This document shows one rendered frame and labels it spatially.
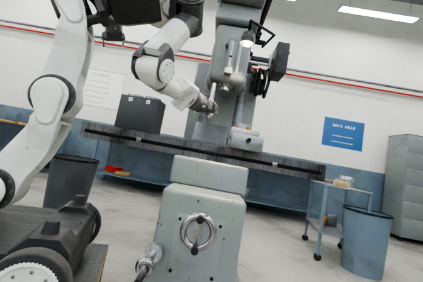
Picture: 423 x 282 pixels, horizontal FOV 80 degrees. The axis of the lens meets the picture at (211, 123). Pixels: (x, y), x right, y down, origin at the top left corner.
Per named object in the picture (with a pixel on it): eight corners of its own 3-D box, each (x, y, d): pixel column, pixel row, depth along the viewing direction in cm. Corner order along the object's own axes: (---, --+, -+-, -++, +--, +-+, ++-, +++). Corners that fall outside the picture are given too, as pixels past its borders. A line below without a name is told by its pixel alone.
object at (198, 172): (245, 196, 110) (250, 169, 112) (167, 181, 111) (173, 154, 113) (236, 184, 160) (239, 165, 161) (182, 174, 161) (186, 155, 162)
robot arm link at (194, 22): (190, 16, 85) (208, -3, 92) (167, 7, 86) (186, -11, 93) (189, 44, 94) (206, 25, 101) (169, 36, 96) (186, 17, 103)
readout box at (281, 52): (287, 73, 163) (292, 43, 166) (274, 71, 164) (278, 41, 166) (279, 82, 183) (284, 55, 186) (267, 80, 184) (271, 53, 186)
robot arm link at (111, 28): (102, 43, 140) (102, 26, 130) (100, 31, 144) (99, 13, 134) (126, 44, 145) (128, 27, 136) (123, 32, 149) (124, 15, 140)
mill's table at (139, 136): (324, 181, 123) (327, 165, 124) (78, 136, 128) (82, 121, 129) (307, 177, 146) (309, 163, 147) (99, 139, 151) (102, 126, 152)
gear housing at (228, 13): (260, 24, 133) (262, 7, 135) (214, 17, 134) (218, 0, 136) (250, 51, 167) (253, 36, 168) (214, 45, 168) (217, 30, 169)
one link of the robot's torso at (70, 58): (20, 112, 81) (43, -24, 85) (41, 118, 97) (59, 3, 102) (73, 118, 85) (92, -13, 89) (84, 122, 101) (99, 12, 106)
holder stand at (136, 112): (152, 134, 132) (160, 97, 135) (113, 127, 135) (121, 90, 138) (159, 136, 144) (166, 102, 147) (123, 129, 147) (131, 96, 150)
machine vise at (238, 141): (262, 152, 117) (265, 129, 119) (230, 146, 117) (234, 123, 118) (248, 153, 152) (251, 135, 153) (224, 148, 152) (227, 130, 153)
